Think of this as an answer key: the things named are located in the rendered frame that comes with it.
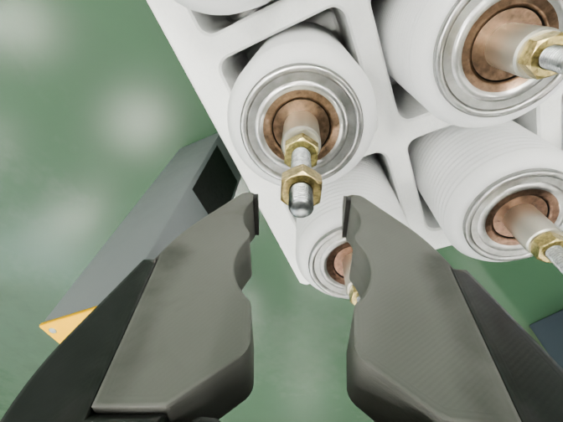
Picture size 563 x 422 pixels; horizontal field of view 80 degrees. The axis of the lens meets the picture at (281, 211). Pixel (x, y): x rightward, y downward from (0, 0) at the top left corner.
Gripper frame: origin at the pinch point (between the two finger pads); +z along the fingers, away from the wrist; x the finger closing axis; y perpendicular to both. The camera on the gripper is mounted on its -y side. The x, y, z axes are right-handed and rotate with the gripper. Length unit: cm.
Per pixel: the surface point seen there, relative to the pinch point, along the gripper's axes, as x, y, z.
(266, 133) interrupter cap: -2.2, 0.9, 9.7
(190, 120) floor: -15.1, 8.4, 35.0
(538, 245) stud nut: 14.6, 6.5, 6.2
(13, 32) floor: -36, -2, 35
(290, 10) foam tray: -0.9, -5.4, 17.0
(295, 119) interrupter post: -0.3, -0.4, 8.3
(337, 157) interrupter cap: 2.4, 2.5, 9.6
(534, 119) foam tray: 19.0, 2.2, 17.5
